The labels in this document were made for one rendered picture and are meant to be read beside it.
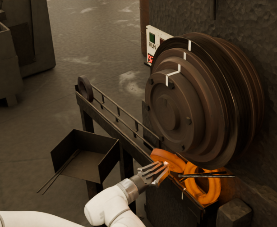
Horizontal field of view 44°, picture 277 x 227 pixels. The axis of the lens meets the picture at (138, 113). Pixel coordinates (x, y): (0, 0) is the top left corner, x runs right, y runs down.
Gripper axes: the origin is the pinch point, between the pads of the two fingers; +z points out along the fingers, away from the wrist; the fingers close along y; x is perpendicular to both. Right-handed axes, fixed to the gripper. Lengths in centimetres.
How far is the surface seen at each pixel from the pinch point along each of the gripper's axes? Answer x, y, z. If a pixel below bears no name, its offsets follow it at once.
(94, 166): -13.0, -38.0, -18.8
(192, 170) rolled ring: -1.2, 8.9, 3.4
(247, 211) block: -1.0, 37.9, 0.9
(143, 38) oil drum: -48, -238, 165
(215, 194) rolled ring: -3.0, 23.4, 0.7
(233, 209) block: -0.2, 34.1, -2.2
